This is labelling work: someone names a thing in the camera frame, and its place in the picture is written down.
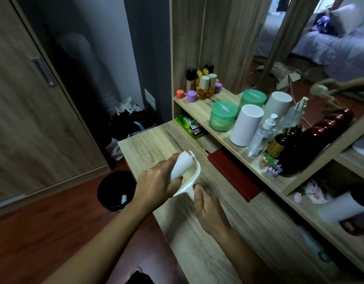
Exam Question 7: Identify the amber glass bottle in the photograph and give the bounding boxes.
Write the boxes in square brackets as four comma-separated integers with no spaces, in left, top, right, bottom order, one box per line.
[266,128,292,160]

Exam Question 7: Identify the crumpled pink white wrapper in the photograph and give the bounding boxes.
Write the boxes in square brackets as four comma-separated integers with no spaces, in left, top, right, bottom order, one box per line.
[294,180,329,205]

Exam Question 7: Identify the black round trash bin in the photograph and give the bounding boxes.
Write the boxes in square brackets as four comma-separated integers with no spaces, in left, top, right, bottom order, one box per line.
[97,170,138,212]

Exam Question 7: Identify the wooden vanity desk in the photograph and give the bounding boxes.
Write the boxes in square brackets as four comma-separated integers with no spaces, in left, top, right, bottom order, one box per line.
[118,0,364,284]

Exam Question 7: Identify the green cream jar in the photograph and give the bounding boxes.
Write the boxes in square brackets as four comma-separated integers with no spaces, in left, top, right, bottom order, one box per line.
[209,101,238,133]

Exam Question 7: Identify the wooden wardrobe door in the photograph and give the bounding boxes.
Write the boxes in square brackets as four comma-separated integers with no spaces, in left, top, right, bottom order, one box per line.
[0,0,112,211]

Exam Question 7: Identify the white plastic handheld device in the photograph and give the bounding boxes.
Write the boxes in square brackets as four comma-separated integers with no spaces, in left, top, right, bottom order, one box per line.
[170,150,202,202]

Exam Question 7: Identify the dark red book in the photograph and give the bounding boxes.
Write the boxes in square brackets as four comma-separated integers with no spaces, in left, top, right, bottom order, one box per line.
[207,147,262,202]

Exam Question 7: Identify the person's left forearm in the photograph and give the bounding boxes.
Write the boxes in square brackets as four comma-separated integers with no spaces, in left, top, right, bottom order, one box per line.
[42,199,154,284]

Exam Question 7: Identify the oil bottle grey-green cap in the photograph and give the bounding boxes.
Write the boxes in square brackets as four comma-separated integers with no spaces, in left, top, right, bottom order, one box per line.
[198,76,211,100]
[208,73,217,98]

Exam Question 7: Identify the dark red glossy bottle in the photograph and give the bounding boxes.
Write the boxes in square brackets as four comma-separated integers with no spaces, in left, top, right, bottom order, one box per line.
[277,126,330,177]

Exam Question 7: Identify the white wall socket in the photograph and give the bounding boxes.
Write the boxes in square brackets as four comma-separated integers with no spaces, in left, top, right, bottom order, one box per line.
[144,89,157,110]

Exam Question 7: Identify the blue small figurine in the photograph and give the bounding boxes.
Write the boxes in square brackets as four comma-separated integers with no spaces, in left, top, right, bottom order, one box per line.
[266,163,283,177]

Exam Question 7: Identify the beige bottle black cap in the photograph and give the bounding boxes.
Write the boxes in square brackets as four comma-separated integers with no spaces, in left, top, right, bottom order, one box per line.
[186,68,197,92]

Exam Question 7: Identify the person's left hand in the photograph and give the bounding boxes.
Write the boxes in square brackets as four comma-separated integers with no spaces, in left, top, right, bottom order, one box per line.
[132,153,183,213]

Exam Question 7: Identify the green flat packet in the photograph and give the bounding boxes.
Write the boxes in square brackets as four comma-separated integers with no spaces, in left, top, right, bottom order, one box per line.
[174,113,209,140]

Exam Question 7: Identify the white plastic bag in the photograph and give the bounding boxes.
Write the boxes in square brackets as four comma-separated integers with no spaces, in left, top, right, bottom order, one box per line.
[115,97,145,115]

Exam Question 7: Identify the person's right hand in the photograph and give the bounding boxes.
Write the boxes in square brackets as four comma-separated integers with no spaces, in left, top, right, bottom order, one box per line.
[193,184,231,237]

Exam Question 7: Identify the black garment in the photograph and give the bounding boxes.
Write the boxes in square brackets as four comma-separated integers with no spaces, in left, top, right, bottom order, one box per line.
[125,267,155,284]

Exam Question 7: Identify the clear spray bottle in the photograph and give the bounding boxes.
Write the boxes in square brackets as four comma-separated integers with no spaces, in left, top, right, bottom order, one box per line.
[247,113,278,157]

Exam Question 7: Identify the green small figurine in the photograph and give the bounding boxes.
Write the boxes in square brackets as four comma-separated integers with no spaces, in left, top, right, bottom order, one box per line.
[260,153,274,168]

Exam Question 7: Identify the white cloth bag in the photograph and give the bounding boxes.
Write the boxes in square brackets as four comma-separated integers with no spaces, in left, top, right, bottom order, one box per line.
[106,138,125,162]

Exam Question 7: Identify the black bag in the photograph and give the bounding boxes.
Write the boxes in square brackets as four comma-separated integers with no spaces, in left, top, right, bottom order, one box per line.
[109,110,158,140]

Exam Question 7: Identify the thin hanging cord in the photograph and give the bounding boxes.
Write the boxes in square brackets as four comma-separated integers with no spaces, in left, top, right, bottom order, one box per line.
[198,0,207,72]

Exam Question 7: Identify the vanity mirror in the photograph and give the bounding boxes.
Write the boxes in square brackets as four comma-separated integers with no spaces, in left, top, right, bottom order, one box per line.
[235,0,364,163]

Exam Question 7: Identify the person's right forearm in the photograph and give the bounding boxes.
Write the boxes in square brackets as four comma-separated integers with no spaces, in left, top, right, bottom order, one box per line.
[213,228,278,284]

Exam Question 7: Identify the white cylinder container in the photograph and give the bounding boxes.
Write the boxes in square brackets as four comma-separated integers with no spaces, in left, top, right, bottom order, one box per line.
[230,104,264,147]

